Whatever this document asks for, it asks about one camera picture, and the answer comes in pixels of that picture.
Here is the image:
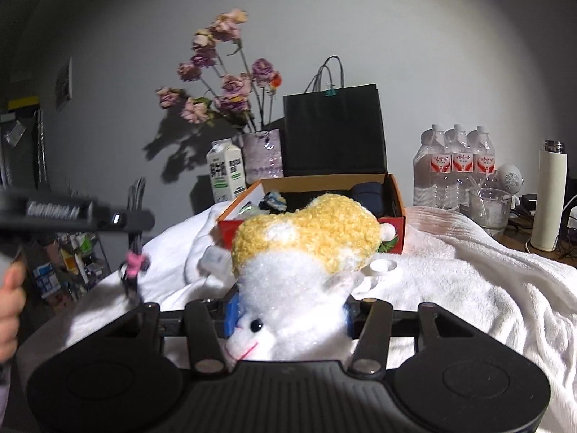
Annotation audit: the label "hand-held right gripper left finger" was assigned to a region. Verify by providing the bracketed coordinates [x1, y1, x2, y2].
[103, 292, 241, 373]

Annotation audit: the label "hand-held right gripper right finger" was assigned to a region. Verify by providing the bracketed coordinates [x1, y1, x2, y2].
[343, 298, 458, 376]

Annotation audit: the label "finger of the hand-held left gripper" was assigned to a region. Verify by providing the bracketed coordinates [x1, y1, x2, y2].
[92, 198, 157, 232]

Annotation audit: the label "black cable with pink tie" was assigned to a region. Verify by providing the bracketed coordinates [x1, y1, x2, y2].
[118, 176, 152, 306]

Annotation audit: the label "white and yellow plush toy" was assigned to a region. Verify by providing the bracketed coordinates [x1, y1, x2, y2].
[224, 193, 397, 362]

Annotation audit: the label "orange cardboard box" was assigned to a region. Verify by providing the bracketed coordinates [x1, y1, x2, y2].
[215, 172, 406, 255]

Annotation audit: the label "person's left hand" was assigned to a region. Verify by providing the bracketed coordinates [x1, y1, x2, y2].
[0, 259, 26, 364]

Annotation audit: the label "cluttered storage rack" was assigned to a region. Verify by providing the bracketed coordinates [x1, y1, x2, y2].
[25, 228, 115, 305]

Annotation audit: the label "large white bottle cap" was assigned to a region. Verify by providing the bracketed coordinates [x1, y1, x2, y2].
[369, 260, 400, 277]

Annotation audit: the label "white milk carton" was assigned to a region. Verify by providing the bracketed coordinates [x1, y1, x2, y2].
[206, 139, 248, 204]

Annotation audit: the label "yellow and black box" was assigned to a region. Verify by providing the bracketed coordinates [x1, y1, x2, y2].
[6, 96, 41, 111]

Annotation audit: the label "blue and white small object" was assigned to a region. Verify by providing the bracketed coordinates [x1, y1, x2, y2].
[259, 191, 289, 214]

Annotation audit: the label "dark blue pouch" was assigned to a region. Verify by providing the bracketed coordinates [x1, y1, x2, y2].
[351, 182, 385, 218]

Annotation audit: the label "white fluffy towel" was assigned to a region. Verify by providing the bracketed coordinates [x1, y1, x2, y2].
[18, 201, 577, 433]

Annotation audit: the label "clear purple vase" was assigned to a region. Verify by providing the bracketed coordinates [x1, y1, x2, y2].
[241, 129, 285, 180]

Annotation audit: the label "dried pink flowers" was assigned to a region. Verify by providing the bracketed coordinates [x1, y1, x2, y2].
[155, 8, 283, 135]

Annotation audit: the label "clear water bottle red label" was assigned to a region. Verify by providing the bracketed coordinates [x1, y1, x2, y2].
[446, 124, 475, 199]
[469, 125, 497, 190]
[413, 124, 453, 209]

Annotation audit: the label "clear glass cup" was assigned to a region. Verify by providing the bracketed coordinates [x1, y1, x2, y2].
[468, 187, 513, 236]

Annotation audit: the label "black paper bag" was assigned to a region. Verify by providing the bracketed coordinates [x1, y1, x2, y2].
[282, 56, 389, 178]

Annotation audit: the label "white round speaker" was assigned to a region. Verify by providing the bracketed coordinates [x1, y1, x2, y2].
[495, 163, 526, 196]

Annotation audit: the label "white thermos bottle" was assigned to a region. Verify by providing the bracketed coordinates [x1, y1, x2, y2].
[530, 140, 568, 252]

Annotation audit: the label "grey wall poster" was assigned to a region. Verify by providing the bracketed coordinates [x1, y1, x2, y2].
[54, 57, 74, 113]

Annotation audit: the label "white cable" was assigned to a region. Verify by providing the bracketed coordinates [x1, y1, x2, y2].
[558, 189, 577, 237]

